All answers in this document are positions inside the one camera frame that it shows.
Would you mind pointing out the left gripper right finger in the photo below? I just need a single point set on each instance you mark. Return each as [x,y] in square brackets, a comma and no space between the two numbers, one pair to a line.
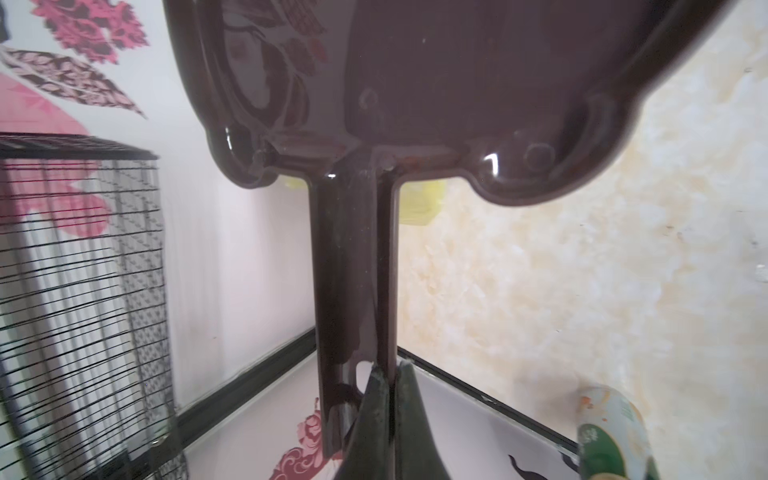
[416,455]

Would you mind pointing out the dark brown plastic dustpan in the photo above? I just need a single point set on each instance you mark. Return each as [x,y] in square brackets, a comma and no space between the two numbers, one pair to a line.
[526,100]

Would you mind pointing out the light green bin liner bag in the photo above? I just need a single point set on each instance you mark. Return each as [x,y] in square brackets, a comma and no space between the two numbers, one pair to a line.
[419,202]

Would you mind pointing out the black wire mesh basket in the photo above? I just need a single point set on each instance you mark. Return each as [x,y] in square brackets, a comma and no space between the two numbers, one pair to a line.
[86,381]

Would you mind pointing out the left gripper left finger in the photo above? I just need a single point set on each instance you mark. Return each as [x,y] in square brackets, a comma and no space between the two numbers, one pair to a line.
[368,453]

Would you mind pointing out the small green drink can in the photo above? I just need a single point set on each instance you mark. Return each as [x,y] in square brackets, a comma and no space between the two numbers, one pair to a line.
[612,438]

